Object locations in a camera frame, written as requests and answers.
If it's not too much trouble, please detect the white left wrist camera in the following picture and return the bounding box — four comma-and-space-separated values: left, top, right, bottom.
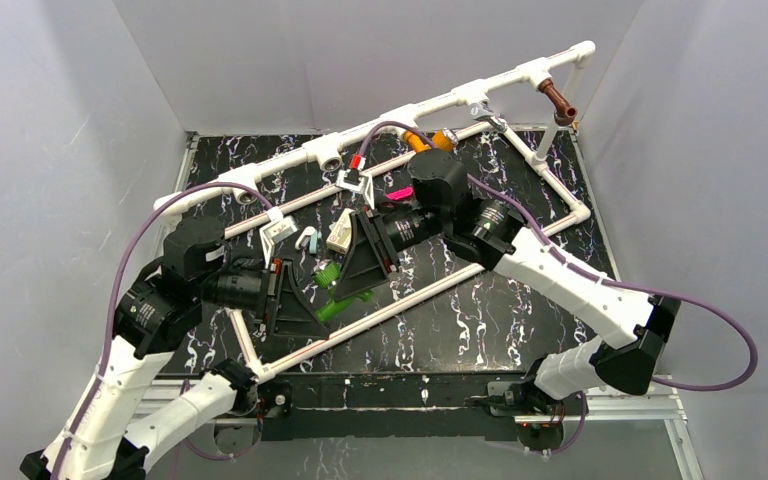
259, 207, 298, 263

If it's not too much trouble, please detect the brown plastic faucet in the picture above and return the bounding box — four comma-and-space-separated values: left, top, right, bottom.
537, 78, 578, 127

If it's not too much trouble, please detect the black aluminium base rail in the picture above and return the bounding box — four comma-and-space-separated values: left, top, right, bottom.
125, 370, 690, 442

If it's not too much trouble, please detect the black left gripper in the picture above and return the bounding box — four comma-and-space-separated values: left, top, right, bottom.
198, 254, 332, 337

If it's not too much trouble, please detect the white PVC pipe frame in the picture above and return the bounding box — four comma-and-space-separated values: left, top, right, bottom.
152, 40, 597, 386

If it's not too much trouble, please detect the orange plastic faucet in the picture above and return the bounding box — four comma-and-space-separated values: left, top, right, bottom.
400, 127, 459, 155

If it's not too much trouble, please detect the green plastic faucet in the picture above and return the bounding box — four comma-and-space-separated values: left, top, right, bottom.
313, 263, 373, 324

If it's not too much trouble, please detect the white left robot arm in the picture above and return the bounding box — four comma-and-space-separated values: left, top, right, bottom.
20, 217, 329, 479

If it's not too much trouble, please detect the black marble table mat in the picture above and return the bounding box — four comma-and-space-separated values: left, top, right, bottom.
164, 131, 614, 374

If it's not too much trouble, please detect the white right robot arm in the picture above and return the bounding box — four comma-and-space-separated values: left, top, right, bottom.
329, 149, 681, 414

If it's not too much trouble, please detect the chrome metal faucet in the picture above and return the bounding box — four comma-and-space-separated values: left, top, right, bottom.
468, 101, 509, 134

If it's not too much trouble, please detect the white teal thread tape roll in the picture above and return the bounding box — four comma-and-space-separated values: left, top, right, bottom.
294, 226, 320, 255

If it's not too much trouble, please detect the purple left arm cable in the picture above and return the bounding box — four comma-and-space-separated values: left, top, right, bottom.
49, 182, 276, 480

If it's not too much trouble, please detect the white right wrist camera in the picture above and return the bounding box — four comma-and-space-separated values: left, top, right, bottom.
336, 154, 375, 210

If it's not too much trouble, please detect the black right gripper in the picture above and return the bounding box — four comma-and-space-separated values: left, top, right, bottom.
331, 203, 448, 302

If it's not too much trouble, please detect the pink plastic strip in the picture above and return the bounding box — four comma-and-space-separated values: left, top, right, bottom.
386, 187, 414, 202

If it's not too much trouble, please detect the small beige cardboard box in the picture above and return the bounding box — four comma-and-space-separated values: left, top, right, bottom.
326, 208, 355, 255

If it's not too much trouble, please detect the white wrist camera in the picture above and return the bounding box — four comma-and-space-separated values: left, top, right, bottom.
336, 154, 375, 210
259, 207, 298, 263

